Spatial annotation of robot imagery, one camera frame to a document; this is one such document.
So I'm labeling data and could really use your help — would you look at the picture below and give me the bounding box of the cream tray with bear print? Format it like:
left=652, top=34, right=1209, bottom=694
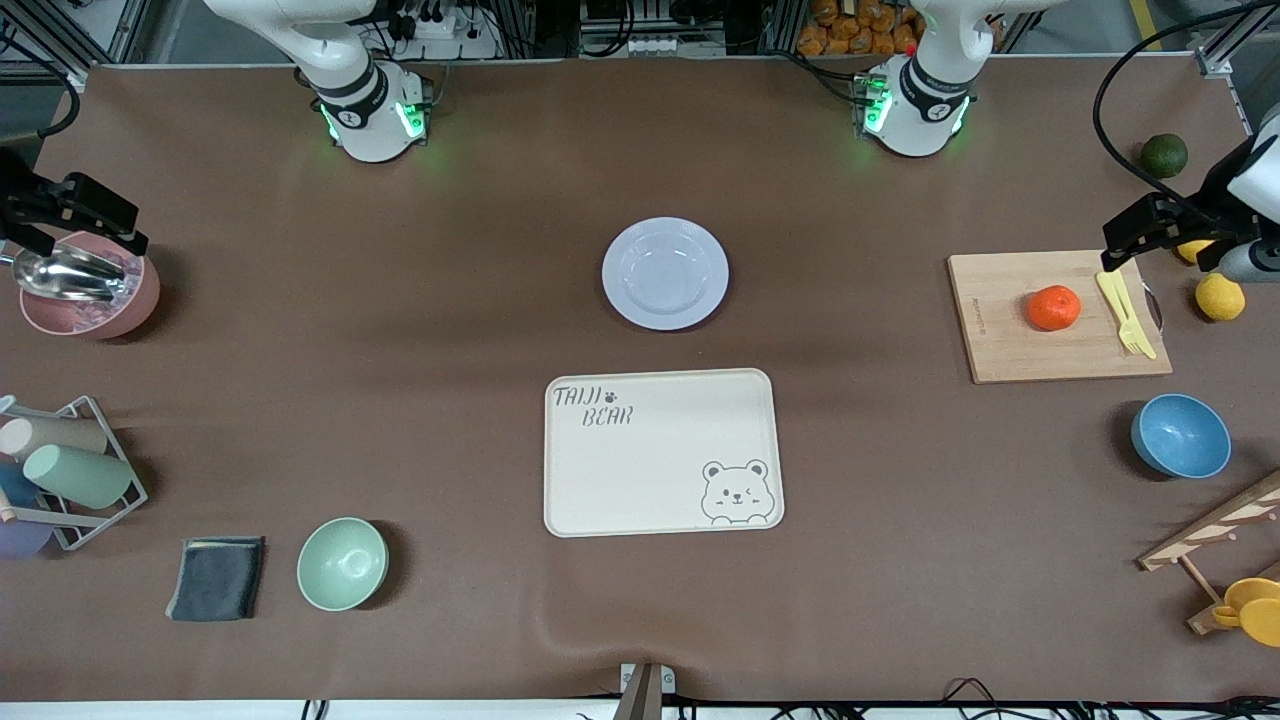
left=543, top=368, right=785, bottom=539

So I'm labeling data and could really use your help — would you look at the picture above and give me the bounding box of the mint green cup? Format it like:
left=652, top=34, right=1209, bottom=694
left=23, top=444, right=135, bottom=510

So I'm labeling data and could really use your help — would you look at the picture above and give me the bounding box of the blue bowl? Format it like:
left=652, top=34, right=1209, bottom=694
left=1131, top=393, right=1233, bottom=480

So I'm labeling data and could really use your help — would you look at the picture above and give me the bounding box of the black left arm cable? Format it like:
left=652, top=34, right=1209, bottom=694
left=1092, top=0, right=1280, bottom=216

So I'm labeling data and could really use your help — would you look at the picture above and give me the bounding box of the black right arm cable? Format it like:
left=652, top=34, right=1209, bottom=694
left=0, top=25, right=82, bottom=141

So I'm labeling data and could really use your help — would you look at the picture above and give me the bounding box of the wooden stand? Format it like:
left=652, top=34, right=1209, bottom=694
left=1138, top=470, right=1280, bottom=636

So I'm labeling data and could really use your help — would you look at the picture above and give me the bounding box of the dark green lime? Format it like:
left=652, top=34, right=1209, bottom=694
left=1141, top=133, right=1189, bottom=181

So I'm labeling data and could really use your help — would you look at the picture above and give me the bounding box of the grey wire cup rack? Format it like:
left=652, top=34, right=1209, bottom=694
left=0, top=395, right=149, bottom=552

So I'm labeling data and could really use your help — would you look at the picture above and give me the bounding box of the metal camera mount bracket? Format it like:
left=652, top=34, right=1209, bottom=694
left=612, top=662, right=676, bottom=720

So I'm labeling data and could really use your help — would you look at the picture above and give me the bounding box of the aluminium frame profile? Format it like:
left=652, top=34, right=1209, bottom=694
left=1195, top=0, right=1280, bottom=79

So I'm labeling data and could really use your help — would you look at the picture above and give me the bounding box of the bag of orange fruits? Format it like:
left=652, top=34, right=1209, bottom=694
left=797, top=0, right=926, bottom=58

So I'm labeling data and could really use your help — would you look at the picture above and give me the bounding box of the purple cup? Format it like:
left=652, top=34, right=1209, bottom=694
left=0, top=520, right=53, bottom=559

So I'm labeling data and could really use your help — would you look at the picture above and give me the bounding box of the beige cup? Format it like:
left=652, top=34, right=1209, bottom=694
left=0, top=416, right=108, bottom=461

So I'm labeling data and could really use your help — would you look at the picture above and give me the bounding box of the blue cup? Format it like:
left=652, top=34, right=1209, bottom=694
left=0, top=462, right=41, bottom=508

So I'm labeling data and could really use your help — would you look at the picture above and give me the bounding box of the pink bowl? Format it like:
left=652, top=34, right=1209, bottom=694
left=20, top=230, right=161, bottom=341

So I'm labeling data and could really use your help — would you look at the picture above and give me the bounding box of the yellow plastic fork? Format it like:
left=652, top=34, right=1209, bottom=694
left=1097, top=270, right=1147, bottom=357

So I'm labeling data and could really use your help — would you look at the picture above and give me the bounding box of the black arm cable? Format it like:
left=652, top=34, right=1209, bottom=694
left=1092, top=0, right=1280, bottom=216
left=0, top=25, right=82, bottom=141

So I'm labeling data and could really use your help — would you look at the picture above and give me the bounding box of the metal scoop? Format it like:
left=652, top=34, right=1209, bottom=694
left=0, top=250, right=129, bottom=303

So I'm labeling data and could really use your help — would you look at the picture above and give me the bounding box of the white round plate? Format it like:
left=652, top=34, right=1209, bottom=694
left=601, top=217, right=730, bottom=332

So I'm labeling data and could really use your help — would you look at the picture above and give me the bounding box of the light green bowl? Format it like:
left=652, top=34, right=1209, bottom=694
left=297, top=517, right=389, bottom=612

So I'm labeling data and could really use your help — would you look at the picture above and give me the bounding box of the white power strip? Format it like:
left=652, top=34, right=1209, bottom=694
left=385, top=0, right=501, bottom=61

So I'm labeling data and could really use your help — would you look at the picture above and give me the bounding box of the orange fruit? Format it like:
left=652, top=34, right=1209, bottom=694
left=1027, top=285, right=1082, bottom=332

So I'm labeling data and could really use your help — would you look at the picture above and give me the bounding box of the dark grey folded cloth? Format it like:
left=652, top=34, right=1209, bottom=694
left=165, top=536, right=267, bottom=623

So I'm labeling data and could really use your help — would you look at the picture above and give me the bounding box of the wooden cutting board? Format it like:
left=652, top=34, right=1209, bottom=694
left=947, top=249, right=1173, bottom=385

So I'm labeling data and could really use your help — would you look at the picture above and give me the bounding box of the yellow mug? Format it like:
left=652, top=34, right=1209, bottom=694
left=1212, top=577, right=1280, bottom=648

